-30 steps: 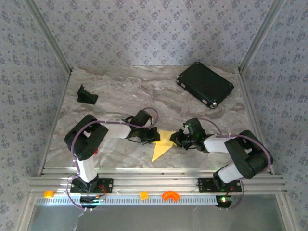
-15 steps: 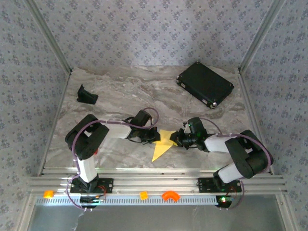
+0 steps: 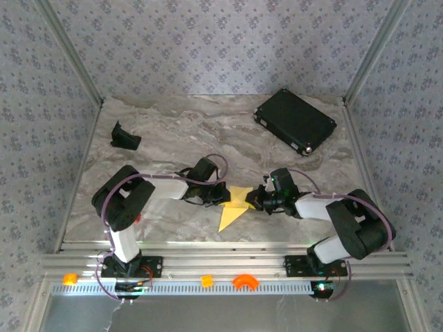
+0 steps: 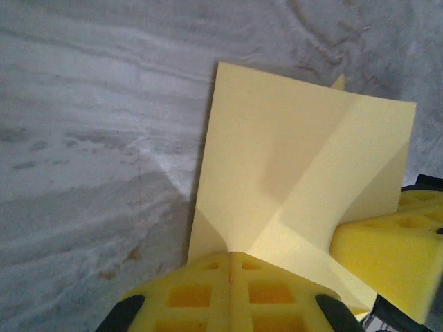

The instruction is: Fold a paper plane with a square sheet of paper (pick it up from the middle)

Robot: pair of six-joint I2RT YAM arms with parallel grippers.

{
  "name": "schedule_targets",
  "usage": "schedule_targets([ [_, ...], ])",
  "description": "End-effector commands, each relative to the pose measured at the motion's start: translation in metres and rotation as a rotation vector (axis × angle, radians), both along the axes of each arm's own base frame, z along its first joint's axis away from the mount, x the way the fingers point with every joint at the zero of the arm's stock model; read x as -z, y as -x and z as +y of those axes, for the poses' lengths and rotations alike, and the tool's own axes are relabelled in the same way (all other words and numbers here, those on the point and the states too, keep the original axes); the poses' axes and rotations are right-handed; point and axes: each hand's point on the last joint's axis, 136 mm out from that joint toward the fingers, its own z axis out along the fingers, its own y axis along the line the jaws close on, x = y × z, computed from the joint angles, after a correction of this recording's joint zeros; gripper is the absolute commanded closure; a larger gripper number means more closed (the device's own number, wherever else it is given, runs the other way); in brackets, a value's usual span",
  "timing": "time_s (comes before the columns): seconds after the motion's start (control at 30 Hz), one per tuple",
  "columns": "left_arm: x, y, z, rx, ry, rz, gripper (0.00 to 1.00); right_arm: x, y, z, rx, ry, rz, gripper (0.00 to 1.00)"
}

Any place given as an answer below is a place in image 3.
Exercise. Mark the yellow square paper sheet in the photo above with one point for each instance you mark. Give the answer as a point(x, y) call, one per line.
point(235, 211)

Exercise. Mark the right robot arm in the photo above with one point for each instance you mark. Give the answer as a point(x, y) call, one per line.
point(356, 224)

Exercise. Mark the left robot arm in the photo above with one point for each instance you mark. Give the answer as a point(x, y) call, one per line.
point(121, 204)

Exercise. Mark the orange curved plastic piece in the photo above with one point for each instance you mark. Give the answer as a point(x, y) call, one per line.
point(245, 281)

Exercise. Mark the yellow-orange plastic cube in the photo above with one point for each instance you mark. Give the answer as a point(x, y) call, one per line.
point(206, 281)

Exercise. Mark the black hard case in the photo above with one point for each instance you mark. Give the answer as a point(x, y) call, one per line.
point(294, 119)

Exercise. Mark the small black plastic holder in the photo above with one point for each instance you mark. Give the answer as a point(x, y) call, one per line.
point(124, 138)

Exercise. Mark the orange plastic block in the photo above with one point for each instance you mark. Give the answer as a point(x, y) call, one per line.
point(70, 279)

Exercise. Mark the narrow aluminium extrusion rail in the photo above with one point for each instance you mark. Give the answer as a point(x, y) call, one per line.
point(225, 246)

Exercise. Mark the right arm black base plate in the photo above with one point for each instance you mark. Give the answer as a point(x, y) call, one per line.
point(294, 266)

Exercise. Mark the wide aluminium extrusion rail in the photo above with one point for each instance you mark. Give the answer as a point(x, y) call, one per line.
point(225, 264)

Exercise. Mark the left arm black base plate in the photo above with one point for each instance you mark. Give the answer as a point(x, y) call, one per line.
point(154, 266)

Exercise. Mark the aluminium table side rail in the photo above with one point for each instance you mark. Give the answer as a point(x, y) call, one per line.
point(365, 173)
point(82, 173)

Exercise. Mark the aluminium frame leg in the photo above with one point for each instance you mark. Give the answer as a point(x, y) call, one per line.
point(38, 307)
point(414, 307)

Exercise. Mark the aluminium frame post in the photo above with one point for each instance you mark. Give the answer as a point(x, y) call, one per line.
point(72, 52)
point(373, 52)

